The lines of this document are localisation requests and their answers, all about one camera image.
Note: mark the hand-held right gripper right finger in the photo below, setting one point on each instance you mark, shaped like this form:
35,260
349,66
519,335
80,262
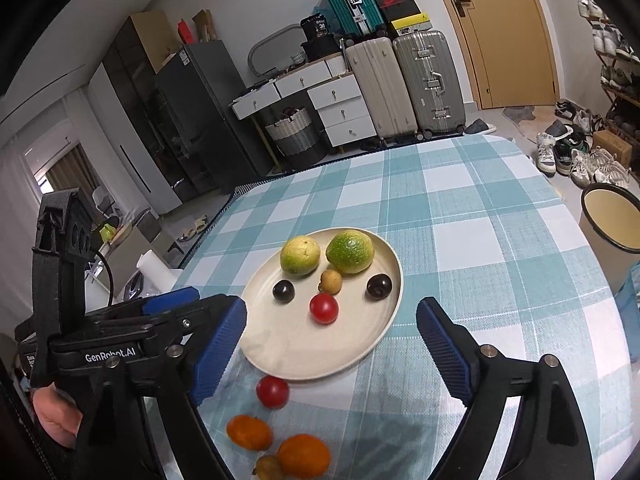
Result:
445,350

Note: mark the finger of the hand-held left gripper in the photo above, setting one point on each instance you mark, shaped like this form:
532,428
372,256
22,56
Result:
200,315
170,300

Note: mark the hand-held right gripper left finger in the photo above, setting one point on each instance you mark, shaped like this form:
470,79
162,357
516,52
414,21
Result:
220,345

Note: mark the red tomato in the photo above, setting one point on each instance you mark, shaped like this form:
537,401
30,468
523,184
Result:
323,308
272,391

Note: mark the cream round plate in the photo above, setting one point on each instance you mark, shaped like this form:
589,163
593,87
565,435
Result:
300,350

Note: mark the dark plum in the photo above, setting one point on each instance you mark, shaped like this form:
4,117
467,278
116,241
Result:
379,286
283,290

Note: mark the orange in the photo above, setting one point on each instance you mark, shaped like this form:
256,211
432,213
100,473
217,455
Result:
249,432
304,455

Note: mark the yellow-green guava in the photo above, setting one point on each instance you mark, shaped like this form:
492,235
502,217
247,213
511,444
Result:
300,256

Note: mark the brown longan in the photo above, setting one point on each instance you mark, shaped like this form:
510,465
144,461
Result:
331,280
267,466

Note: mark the green-orange citrus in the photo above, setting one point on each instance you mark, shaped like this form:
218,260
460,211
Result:
350,251

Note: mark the person's left hand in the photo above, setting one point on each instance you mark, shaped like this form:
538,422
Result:
55,410

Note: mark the white paper towel roll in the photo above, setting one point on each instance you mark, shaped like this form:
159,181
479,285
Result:
155,272

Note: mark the pair of beige slippers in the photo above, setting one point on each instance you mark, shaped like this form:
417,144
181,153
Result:
194,228

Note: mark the teal checked tablecloth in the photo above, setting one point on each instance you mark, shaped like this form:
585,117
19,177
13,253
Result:
475,240

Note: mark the white chair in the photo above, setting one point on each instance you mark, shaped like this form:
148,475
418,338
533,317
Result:
103,200

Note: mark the brown curtain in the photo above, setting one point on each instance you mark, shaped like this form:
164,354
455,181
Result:
67,172

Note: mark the blue snack bag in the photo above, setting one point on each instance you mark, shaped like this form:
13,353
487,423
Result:
630,310

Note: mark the dark grey refrigerator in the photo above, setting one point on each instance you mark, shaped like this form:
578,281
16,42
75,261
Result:
215,115

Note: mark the woven laundry basket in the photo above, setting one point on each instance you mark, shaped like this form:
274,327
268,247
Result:
295,137

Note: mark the dark tall cabinet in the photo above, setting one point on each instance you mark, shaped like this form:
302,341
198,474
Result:
135,95

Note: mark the cream bin with black rim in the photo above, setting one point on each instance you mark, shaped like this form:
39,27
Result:
610,215

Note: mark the dark slipper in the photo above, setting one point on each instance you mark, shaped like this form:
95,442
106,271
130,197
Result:
480,127

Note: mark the pile of sneakers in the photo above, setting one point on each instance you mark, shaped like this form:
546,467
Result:
580,160

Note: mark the grey floor mat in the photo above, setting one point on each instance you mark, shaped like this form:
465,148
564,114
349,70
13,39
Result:
517,115

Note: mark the white desk with drawers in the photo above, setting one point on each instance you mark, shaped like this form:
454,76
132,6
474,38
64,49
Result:
340,110

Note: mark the small cardboard box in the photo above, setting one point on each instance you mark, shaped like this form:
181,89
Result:
612,146

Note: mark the beige suitcase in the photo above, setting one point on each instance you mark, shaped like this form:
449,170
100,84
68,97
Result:
380,90

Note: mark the red slim box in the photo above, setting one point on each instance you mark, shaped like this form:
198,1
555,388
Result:
185,31

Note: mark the silver suitcase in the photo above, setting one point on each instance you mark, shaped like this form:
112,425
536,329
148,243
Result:
430,80

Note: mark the brown cardboard box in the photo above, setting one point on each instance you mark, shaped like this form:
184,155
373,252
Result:
205,25

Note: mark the black storage box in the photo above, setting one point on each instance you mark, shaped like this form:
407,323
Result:
322,47

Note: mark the shoe rack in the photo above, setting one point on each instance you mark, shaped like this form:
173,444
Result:
620,110

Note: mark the black round container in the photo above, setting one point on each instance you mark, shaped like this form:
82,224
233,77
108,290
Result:
316,27

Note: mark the yellow wooden door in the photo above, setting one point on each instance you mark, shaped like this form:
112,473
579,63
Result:
500,35

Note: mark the plain black shoebox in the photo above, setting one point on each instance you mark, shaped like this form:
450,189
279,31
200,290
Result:
405,11

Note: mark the grey oval frame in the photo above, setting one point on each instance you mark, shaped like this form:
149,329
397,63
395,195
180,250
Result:
257,52

